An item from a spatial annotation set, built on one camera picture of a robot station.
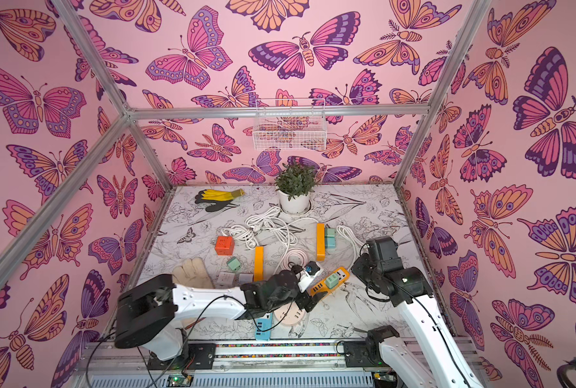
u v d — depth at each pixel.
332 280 0.82
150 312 0.43
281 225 1.04
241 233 1.01
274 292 0.59
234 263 0.92
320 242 0.95
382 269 0.54
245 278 0.87
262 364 0.73
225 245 0.93
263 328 0.76
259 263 0.92
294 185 0.95
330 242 0.97
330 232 1.00
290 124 0.96
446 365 0.40
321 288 0.85
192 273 0.92
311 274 0.66
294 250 0.95
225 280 0.88
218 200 1.14
